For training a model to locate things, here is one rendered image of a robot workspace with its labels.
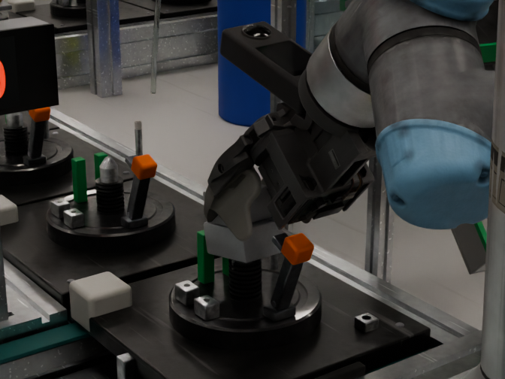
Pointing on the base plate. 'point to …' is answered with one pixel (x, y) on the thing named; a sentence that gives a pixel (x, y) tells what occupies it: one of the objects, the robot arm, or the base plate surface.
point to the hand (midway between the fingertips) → (235, 198)
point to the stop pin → (125, 366)
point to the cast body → (261, 229)
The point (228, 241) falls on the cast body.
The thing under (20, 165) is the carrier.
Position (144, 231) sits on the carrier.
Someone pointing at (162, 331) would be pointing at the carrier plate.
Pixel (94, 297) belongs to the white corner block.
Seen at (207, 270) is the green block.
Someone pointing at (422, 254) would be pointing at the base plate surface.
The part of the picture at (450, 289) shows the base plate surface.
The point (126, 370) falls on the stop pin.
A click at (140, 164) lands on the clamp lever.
